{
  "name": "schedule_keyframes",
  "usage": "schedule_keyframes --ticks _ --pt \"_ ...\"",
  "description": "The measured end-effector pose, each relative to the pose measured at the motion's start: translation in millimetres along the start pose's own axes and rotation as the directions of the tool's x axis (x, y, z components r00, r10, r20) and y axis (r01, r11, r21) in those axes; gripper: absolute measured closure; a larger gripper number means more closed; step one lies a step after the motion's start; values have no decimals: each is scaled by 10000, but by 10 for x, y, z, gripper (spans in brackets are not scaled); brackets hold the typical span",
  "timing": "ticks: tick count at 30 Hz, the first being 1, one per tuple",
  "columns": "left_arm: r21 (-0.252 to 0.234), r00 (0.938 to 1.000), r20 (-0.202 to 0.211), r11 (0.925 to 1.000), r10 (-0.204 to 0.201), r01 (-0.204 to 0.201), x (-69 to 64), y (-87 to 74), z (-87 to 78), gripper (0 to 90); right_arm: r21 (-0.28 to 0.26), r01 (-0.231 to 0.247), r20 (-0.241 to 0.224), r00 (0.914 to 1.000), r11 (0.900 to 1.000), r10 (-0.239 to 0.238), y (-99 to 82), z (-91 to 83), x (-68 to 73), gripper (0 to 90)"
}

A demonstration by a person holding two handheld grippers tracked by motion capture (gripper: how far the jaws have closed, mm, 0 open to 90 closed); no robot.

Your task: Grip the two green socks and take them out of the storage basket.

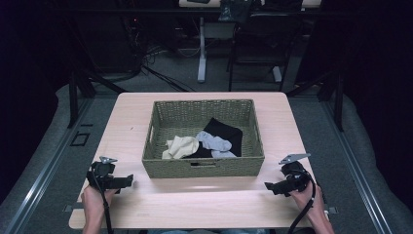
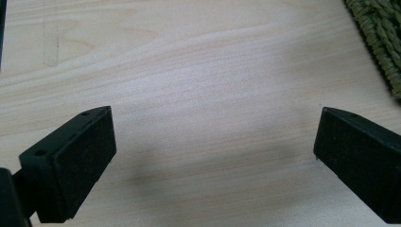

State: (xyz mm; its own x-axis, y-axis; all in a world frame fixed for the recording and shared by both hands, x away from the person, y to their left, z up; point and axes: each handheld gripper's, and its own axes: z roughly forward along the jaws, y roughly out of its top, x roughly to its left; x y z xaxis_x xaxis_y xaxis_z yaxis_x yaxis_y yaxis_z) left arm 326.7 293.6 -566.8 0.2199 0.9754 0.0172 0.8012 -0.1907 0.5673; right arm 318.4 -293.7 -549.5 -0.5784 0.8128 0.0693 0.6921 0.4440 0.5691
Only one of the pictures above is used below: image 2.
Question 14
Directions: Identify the dark object at table edge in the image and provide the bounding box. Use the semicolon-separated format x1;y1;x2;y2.
0;0;8;72

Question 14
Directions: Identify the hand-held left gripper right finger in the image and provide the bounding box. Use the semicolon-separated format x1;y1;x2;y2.
313;106;401;225

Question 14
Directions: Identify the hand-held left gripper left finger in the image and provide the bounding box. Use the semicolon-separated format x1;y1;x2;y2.
11;105;117;224

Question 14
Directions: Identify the green woven mat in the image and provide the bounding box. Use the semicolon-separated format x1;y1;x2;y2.
343;0;401;101

